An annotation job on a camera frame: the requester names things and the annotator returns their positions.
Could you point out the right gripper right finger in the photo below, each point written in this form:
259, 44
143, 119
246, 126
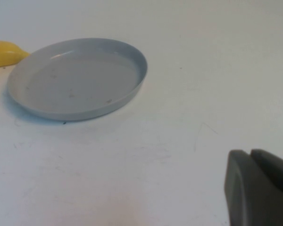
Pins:
273, 167

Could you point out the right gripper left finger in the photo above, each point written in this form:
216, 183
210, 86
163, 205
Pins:
250, 193

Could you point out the yellow plastic banana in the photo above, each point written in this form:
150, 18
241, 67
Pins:
4, 54

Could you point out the grey round plate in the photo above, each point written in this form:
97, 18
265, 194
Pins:
80, 80

